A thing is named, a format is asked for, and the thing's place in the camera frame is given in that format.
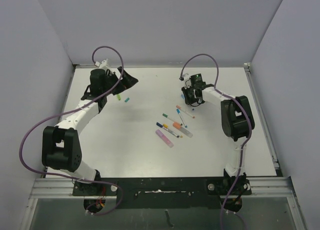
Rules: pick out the pink highlighter pen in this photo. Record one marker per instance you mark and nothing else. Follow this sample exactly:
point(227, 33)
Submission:
point(164, 138)

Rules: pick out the sky blue marker pen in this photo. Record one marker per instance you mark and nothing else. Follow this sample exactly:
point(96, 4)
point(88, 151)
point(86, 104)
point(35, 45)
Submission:
point(181, 117)

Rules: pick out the navy blue marker pen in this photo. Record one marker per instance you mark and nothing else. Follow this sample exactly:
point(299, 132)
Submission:
point(161, 126)

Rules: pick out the orange cap highlighter pen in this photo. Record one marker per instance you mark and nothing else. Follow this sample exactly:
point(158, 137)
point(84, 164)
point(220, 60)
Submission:
point(182, 129)

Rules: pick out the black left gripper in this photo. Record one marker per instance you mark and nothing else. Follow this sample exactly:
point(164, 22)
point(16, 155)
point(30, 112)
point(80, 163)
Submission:
point(126, 83)

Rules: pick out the green marker pen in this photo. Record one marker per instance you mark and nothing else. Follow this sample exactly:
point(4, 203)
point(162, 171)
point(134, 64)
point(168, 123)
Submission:
point(171, 118)

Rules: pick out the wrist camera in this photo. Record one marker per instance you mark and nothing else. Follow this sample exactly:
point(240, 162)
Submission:
point(105, 64)
point(185, 78)

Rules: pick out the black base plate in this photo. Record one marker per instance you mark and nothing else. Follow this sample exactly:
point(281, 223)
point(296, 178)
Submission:
point(168, 193)

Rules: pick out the peach marker pen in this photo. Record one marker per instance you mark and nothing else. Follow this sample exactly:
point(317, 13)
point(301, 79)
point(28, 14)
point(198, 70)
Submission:
point(185, 111)

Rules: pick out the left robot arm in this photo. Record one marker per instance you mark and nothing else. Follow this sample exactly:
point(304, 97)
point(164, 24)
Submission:
point(61, 148)

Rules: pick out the yellow marker pen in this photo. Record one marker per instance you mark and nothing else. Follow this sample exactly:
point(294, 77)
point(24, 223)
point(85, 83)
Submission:
point(172, 131)

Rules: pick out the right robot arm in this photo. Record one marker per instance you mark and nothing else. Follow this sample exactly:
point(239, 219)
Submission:
point(237, 121)

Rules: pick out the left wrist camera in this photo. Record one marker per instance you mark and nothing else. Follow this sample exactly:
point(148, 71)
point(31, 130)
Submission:
point(105, 64)

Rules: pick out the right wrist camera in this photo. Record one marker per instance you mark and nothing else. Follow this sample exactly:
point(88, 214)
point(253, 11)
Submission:
point(185, 78)

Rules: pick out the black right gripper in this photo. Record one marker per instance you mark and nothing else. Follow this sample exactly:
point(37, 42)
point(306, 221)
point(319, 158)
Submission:
point(188, 101)

